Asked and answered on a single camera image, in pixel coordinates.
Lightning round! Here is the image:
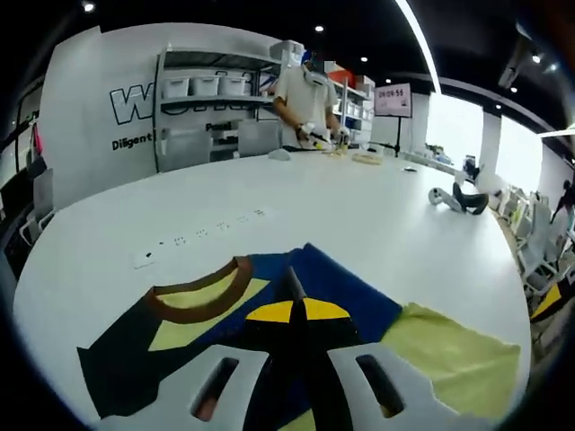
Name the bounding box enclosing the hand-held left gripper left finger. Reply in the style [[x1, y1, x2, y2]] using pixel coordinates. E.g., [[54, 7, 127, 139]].
[[96, 301, 295, 431]]

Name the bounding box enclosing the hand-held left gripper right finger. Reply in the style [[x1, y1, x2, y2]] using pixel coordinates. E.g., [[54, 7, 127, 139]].
[[290, 298, 495, 431]]

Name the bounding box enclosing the yellow blue grey raglan garment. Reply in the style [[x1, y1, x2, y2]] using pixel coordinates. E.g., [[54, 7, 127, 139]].
[[75, 242, 522, 431]]

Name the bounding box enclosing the white mesh office chair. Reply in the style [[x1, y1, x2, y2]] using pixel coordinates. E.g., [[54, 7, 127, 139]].
[[516, 197, 570, 288]]

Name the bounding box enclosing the dark grey curved object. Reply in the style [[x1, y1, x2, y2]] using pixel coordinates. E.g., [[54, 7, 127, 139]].
[[452, 181, 490, 216]]

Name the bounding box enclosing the white table socket strip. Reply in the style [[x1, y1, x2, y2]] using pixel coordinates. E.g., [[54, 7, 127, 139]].
[[133, 206, 271, 270]]

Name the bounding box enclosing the white handheld controller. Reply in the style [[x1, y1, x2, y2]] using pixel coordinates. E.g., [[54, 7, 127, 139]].
[[428, 187, 466, 213]]

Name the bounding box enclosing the translucent grey box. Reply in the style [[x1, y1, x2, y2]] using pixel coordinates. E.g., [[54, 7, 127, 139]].
[[237, 120, 282, 158], [164, 128, 212, 170]]

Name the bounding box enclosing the black screen stand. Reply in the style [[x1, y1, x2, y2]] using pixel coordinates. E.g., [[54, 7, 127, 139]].
[[390, 116, 403, 158]]

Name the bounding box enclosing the storage rack with boxes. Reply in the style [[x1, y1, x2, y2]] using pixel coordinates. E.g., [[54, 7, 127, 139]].
[[334, 74, 376, 145]]

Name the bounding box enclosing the pink timer screen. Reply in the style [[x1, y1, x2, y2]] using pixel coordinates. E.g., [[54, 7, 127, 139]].
[[374, 83, 412, 119]]

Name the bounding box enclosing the white storage bin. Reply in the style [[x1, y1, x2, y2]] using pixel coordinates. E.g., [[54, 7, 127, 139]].
[[164, 76, 190, 98], [219, 75, 248, 96], [190, 75, 220, 97]]

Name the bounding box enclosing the pink grey hanging bag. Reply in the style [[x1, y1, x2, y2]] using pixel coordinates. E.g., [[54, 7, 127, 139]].
[[27, 120, 49, 179]]

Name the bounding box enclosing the grey metal shelf unit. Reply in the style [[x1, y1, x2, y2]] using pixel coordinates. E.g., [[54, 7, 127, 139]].
[[155, 42, 288, 174]]

